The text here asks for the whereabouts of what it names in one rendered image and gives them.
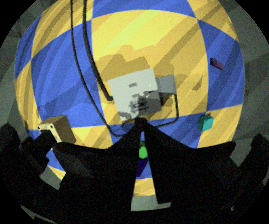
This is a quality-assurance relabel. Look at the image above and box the teal rounded block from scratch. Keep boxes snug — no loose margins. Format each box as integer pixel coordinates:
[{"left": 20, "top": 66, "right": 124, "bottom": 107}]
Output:
[{"left": 198, "top": 115, "right": 214, "bottom": 132}]

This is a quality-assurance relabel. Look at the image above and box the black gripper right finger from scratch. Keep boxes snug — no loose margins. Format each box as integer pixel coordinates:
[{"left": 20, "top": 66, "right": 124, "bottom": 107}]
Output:
[{"left": 143, "top": 123, "right": 236, "bottom": 205}]

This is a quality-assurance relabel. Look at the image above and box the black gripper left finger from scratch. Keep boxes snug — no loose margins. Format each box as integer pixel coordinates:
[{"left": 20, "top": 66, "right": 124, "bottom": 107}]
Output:
[{"left": 52, "top": 121, "right": 142, "bottom": 202}]

